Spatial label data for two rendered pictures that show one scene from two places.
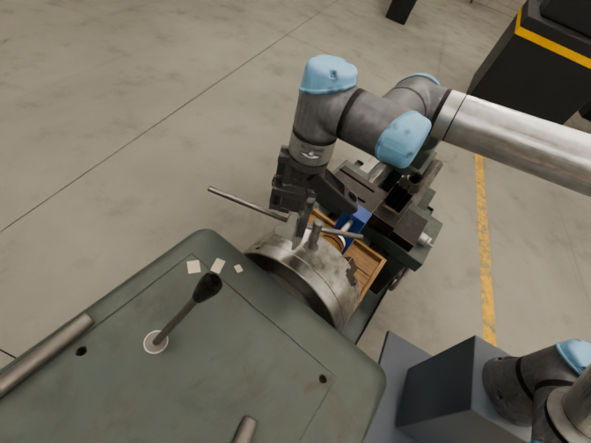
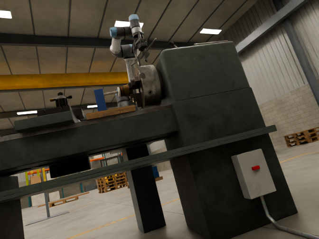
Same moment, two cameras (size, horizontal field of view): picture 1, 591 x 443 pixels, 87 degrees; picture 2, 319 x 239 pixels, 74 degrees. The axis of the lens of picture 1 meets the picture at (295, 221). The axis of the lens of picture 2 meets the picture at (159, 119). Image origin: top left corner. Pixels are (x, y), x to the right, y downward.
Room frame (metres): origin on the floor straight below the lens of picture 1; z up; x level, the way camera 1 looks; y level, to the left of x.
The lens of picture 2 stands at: (1.22, 1.22, 0.49)
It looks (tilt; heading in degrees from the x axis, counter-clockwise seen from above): 12 degrees up; 237
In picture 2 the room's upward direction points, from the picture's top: 15 degrees counter-clockwise
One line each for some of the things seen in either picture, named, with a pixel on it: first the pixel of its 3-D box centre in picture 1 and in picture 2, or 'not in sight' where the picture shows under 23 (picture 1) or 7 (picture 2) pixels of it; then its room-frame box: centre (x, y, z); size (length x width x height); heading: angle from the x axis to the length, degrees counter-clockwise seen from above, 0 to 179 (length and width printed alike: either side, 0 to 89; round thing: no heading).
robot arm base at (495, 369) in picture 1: (527, 386); (124, 106); (0.38, -0.65, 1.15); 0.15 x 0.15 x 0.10
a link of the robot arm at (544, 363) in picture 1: (572, 376); (122, 95); (0.37, -0.65, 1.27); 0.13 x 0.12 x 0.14; 163
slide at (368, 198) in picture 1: (374, 205); (62, 120); (1.01, -0.28, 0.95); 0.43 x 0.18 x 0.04; 71
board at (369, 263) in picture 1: (327, 257); (112, 119); (0.71, -0.16, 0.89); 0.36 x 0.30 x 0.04; 71
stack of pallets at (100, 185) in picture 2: not in sight; (112, 182); (-2.07, -9.49, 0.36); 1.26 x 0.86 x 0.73; 7
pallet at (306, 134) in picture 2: not in sight; (304, 136); (-7.36, -2.86, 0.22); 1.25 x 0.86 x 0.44; 178
